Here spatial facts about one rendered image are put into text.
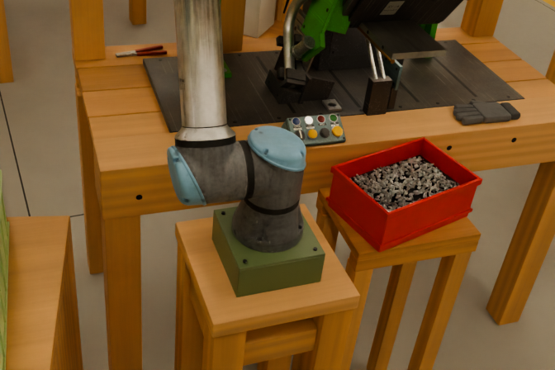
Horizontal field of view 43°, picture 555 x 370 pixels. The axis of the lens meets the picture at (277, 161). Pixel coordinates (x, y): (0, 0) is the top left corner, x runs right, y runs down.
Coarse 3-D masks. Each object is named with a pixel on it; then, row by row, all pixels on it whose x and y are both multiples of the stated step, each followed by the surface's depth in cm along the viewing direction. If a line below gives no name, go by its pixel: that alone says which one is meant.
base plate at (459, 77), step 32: (160, 64) 213; (256, 64) 219; (416, 64) 231; (448, 64) 233; (480, 64) 235; (160, 96) 198; (256, 96) 203; (352, 96) 209; (416, 96) 213; (448, 96) 215; (480, 96) 217; (512, 96) 219
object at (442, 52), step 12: (360, 24) 197; (372, 24) 196; (384, 24) 197; (396, 24) 198; (408, 24) 198; (372, 36) 191; (384, 36) 190; (396, 36) 191; (408, 36) 191; (420, 36) 192; (384, 48) 186; (396, 48) 185; (408, 48) 185; (420, 48) 186; (432, 48) 187; (444, 48) 188
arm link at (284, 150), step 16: (256, 128) 139; (272, 128) 140; (240, 144) 136; (256, 144) 134; (272, 144) 136; (288, 144) 137; (256, 160) 134; (272, 160) 134; (288, 160) 134; (304, 160) 138; (256, 176) 134; (272, 176) 135; (288, 176) 136; (256, 192) 136; (272, 192) 138; (288, 192) 139; (272, 208) 140
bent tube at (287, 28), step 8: (296, 0) 199; (304, 0) 198; (288, 8) 203; (296, 8) 202; (288, 16) 203; (288, 24) 204; (288, 32) 203; (288, 40) 202; (288, 48) 202; (288, 56) 201; (288, 64) 200
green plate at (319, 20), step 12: (312, 0) 198; (324, 0) 192; (336, 0) 188; (312, 12) 197; (324, 12) 192; (336, 12) 191; (312, 24) 197; (324, 24) 191; (336, 24) 193; (348, 24) 195; (312, 36) 196
